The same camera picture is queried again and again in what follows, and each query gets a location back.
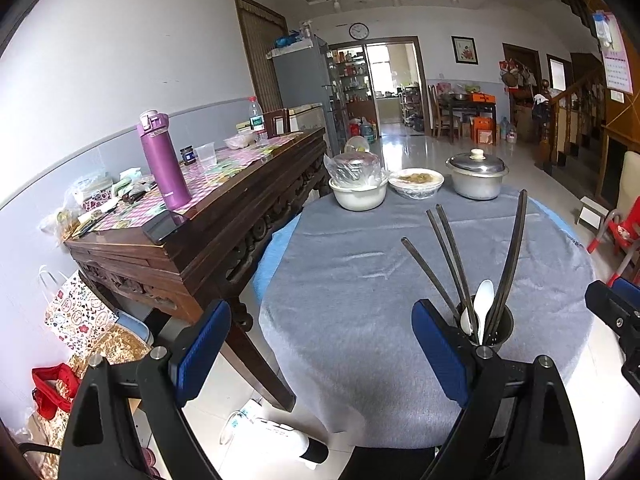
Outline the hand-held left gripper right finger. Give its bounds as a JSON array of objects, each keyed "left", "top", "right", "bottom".
[{"left": 411, "top": 299, "right": 586, "bottom": 480}]

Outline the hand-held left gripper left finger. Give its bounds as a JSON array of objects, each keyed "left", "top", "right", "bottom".
[{"left": 59, "top": 299, "right": 233, "bottom": 480}]

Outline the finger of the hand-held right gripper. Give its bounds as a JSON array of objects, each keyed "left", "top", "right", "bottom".
[
  {"left": 612, "top": 277, "right": 640, "bottom": 307},
  {"left": 585, "top": 280, "right": 640, "bottom": 346}
]

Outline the dark utensil holder cup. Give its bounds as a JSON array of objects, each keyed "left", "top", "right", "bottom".
[{"left": 455, "top": 295, "right": 516, "bottom": 356}]

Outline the large white plastic spoon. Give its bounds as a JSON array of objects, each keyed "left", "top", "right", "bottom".
[{"left": 472, "top": 279, "right": 496, "bottom": 346}]

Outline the red plastic chair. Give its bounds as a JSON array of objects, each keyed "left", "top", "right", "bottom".
[{"left": 586, "top": 210, "right": 640, "bottom": 281}]

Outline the white step stool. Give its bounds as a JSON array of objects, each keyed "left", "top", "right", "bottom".
[{"left": 575, "top": 196, "right": 608, "bottom": 226}]

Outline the grey tablecloth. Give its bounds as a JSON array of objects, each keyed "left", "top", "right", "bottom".
[{"left": 257, "top": 185, "right": 596, "bottom": 448}]

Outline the blue tablecloth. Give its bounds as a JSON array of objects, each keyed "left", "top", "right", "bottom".
[{"left": 250, "top": 195, "right": 306, "bottom": 306}]

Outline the carved wooden console table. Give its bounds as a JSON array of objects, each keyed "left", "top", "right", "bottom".
[{"left": 64, "top": 127, "right": 328, "bottom": 411}]

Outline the white handheld appliance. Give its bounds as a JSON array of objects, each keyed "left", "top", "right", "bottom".
[{"left": 250, "top": 420, "right": 329, "bottom": 467}]

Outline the patterned gift bag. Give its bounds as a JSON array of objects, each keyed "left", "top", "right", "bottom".
[{"left": 44, "top": 270, "right": 118, "bottom": 356}]

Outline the black phone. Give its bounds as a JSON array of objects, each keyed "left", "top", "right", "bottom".
[{"left": 141, "top": 210, "right": 190, "bottom": 247}]

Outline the red bag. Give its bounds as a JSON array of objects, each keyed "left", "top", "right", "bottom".
[{"left": 31, "top": 364, "right": 81, "bottom": 420}]

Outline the plastic-wrapped plate of food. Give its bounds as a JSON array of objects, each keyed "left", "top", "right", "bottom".
[{"left": 388, "top": 167, "right": 445, "bottom": 200}]

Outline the wooden stair railing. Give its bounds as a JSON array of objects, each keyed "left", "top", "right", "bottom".
[{"left": 537, "top": 67, "right": 608, "bottom": 171}]

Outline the steel pot with lid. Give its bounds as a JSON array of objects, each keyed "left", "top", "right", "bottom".
[{"left": 446, "top": 148, "right": 510, "bottom": 177}]

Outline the pink checked table runner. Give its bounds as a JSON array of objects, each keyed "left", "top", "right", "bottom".
[{"left": 80, "top": 132, "right": 303, "bottom": 231}]

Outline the purple thermos bottle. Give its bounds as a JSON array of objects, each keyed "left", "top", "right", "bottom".
[{"left": 138, "top": 110, "right": 192, "bottom": 211}]

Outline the covered white bowl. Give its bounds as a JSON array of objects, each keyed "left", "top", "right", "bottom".
[{"left": 223, "top": 132, "right": 258, "bottom": 150}]

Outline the orange box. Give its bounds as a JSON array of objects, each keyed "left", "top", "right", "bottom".
[{"left": 472, "top": 116, "right": 496, "bottom": 146}]

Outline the clear water bottle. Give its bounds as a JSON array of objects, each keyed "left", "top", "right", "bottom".
[{"left": 247, "top": 96, "right": 266, "bottom": 136}]

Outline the wooden chair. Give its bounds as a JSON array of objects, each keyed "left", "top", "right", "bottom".
[{"left": 262, "top": 108, "right": 292, "bottom": 137}]

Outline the dark dining table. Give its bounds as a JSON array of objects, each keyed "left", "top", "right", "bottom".
[{"left": 435, "top": 92, "right": 498, "bottom": 141}]

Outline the white chest freezer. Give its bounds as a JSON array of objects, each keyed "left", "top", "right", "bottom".
[{"left": 287, "top": 102, "right": 326, "bottom": 133}]

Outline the glass display cabinet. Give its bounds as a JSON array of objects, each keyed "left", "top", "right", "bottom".
[{"left": 327, "top": 47, "right": 373, "bottom": 126}]

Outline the grey refrigerator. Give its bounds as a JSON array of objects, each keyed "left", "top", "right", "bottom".
[{"left": 271, "top": 35, "right": 336, "bottom": 111}]

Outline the wall calendar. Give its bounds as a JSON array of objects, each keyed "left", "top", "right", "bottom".
[{"left": 592, "top": 10, "right": 636, "bottom": 93}]

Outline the framed wall picture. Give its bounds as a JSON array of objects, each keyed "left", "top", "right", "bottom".
[{"left": 451, "top": 36, "right": 479, "bottom": 66}]

